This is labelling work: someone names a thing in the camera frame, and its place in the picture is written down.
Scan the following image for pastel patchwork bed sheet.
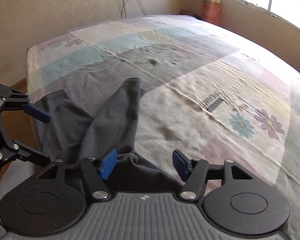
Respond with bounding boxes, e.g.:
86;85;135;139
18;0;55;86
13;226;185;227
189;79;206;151
26;15;300;239

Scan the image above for grey upholstered seat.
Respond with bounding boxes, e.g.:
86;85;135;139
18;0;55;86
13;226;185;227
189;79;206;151
0;159;41;240

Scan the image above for dark grey trousers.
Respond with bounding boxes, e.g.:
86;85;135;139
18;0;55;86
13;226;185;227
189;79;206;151
35;77;182;194

